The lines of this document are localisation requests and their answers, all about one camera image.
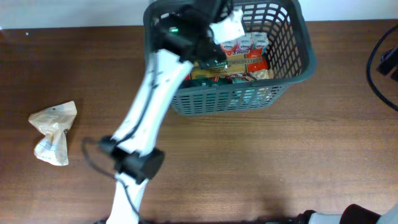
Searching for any green Nescafe coffee bag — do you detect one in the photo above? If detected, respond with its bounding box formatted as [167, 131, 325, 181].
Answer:
[179, 77, 248, 89]

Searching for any colourful tissue multipack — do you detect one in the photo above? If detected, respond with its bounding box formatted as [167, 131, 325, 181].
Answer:
[221, 32, 269, 52]

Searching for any spaghetti pasta packet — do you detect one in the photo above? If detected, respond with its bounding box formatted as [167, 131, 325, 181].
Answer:
[189, 49, 271, 80]

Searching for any tan packet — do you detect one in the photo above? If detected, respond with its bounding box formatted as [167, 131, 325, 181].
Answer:
[29, 101, 77, 166]

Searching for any mint green wipes packet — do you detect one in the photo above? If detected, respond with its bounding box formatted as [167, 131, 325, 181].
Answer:
[232, 78, 255, 103]

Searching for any white brown snack packet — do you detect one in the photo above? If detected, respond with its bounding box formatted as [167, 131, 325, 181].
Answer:
[236, 70, 274, 82]

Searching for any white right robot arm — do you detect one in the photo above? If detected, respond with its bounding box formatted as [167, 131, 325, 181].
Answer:
[292, 204, 397, 224]

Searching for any dark grey plastic basket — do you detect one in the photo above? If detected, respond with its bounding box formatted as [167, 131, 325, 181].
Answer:
[142, 0, 317, 116]

